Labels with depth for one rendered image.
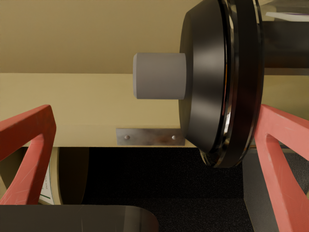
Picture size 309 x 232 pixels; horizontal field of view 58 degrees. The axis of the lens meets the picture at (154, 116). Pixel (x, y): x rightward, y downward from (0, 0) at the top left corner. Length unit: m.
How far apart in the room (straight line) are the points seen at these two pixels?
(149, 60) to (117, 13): 0.52
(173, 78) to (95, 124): 0.14
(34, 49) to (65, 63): 0.08
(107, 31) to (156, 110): 0.42
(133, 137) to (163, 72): 0.14
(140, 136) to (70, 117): 0.07
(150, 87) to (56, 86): 0.21
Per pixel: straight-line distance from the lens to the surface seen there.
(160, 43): 0.69
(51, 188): 0.39
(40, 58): 0.76
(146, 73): 0.16
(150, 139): 0.29
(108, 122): 0.28
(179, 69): 0.16
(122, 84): 0.34
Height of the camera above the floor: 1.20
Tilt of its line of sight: 1 degrees down
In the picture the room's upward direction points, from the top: 90 degrees counter-clockwise
